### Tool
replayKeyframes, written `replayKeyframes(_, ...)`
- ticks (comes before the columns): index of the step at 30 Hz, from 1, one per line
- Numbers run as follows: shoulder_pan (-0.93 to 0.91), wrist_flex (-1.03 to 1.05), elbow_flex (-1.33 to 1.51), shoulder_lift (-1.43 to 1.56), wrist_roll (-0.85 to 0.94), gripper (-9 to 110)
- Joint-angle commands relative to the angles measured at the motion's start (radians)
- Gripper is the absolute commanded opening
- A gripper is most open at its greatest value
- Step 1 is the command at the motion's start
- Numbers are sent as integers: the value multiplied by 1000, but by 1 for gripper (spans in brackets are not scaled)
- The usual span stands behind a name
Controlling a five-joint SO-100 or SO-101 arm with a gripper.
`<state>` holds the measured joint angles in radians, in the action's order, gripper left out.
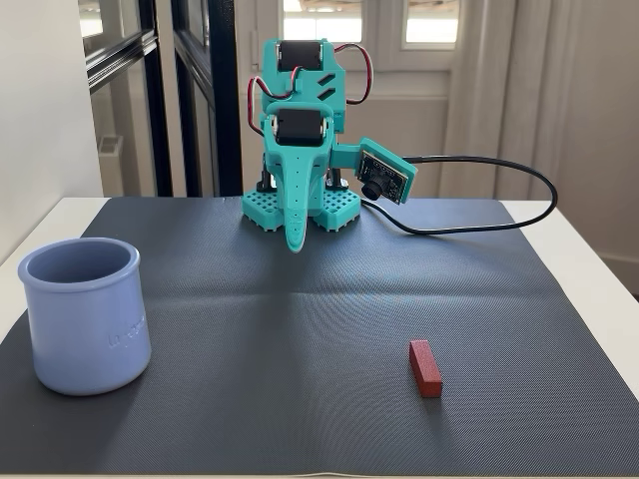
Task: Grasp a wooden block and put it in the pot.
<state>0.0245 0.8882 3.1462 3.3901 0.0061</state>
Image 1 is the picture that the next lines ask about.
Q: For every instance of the black glass door frame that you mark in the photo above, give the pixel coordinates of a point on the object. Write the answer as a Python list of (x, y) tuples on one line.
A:
[(224, 100)]

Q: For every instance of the white window frame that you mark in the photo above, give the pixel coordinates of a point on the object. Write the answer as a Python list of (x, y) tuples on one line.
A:
[(384, 30)]

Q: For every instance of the white curtain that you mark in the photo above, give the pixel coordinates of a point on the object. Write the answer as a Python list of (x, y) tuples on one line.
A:
[(549, 90)]

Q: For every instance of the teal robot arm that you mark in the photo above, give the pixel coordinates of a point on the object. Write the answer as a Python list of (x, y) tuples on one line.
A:
[(324, 80)]

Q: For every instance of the dark grey mat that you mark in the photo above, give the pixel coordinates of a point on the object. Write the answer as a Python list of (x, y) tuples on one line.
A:
[(299, 349)]

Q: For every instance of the red wooden block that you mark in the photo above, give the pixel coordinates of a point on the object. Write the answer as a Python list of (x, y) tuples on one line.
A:
[(425, 369)]

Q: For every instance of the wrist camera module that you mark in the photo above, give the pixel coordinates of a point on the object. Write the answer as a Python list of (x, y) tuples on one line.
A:
[(387, 174)]

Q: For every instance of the lilac blue pot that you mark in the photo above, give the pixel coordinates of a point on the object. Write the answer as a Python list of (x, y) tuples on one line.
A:
[(85, 329)]

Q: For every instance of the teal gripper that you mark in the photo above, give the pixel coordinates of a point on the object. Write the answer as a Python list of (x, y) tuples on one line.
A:
[(295, 170)]

